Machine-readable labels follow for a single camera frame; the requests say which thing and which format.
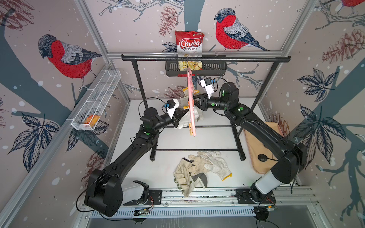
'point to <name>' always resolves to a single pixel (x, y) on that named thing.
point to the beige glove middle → (185, 180)
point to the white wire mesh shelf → (95, 100)
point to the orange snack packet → (92, 120)
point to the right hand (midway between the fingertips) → (189, 99)
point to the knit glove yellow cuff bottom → (218, 165)
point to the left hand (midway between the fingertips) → (189, 107)
